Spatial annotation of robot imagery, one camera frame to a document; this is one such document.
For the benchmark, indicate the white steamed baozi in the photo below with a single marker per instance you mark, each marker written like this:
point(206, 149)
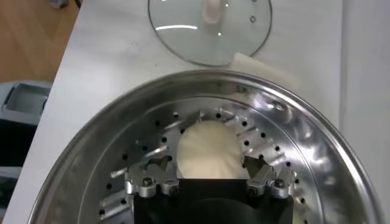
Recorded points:
point(210, 149)

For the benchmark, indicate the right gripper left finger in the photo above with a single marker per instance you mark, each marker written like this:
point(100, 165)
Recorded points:
point(166, 184)

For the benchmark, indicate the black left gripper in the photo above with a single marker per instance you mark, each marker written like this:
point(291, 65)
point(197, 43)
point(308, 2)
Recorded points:
point(78, 3)

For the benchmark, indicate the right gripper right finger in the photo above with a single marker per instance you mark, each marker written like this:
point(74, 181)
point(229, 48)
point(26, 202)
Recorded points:
point(259, 179)

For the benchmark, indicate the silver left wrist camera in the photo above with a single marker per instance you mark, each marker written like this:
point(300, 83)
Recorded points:
point(59, 3)

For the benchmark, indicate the perforated steel steamer basket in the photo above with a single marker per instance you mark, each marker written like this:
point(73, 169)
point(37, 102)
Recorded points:
point(320, 146)

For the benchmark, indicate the grey plastic bin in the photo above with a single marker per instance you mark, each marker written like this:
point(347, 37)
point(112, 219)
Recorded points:
point(21, 103)

